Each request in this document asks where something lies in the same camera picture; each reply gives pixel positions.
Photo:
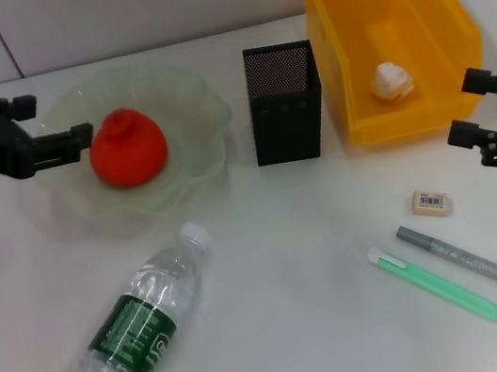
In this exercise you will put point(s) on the white paper ball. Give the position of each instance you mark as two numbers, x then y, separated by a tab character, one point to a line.
392	81

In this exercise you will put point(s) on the red-orange toy orange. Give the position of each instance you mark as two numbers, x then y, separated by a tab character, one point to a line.
128	153

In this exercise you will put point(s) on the clear water bottle green label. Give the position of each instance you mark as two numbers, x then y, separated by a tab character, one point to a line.
130	334

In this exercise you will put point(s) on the beige eraser with barcode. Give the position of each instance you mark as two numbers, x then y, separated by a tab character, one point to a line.
432	203

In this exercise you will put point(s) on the pale green glass fruit plate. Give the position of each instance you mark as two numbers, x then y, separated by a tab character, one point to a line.
188	110

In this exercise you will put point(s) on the grey glitter pen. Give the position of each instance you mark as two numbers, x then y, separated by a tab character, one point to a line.
465	257

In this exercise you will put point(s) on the mint green pen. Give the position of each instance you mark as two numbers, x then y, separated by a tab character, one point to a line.
436	283

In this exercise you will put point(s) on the black mesh pen holder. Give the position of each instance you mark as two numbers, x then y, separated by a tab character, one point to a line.
289	131

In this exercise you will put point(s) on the yellow plastic bin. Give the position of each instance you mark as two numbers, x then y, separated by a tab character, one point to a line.
390	4

